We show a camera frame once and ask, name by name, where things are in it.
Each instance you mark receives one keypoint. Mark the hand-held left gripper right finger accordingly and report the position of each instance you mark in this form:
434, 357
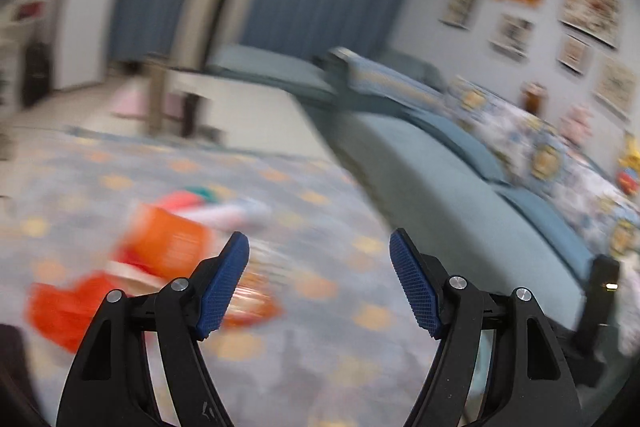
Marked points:
415, 287

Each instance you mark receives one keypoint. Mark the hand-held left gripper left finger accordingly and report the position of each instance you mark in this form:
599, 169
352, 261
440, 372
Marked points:
220, 292

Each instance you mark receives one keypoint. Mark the shiny orange snack wrapper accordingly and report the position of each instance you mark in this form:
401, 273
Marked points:
252, 297

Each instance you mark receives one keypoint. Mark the orange snack packet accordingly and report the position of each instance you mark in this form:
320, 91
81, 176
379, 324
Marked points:
167, 239

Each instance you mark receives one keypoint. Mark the red green white wrapper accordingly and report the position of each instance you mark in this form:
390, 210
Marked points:
215, 207

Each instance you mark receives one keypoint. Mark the red-orange snack packet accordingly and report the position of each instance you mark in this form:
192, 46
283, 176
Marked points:
62, 307

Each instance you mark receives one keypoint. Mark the blue sofa cushion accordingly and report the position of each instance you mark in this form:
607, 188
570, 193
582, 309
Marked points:
460, 142
545, 227

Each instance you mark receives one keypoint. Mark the scale-patterned tablecloth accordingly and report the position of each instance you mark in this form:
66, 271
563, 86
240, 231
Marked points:
310, 217

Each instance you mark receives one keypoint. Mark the teal sofa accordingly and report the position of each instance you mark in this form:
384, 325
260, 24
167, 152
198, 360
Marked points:
425, 167

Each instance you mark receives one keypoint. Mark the yellow red plush toy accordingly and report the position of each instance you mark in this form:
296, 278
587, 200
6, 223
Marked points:
630, 162

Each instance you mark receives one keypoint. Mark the pink plush toy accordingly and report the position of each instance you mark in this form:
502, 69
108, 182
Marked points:
576, 123

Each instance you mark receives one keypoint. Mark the pink notebook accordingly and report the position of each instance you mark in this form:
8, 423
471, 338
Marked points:
127, 104

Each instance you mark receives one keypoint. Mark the striped sofa throw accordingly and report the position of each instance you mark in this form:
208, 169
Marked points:
390, 77

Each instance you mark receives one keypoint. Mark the brown owl plush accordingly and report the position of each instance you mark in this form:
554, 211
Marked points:
533, 97

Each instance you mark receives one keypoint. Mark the pale framed wall picture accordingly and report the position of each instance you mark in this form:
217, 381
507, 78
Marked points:
616, 87

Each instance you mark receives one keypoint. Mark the orange framed wall picture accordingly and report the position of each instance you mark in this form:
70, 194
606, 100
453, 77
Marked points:
574, 54

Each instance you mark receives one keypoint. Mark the newspaper print wall picture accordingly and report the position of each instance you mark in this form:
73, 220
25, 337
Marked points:
511, 36

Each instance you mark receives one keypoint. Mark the tall framed wall picture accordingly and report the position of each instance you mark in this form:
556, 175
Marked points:
463, 4

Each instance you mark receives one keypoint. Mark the large framed wall picture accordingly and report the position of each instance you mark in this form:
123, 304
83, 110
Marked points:
590, 9

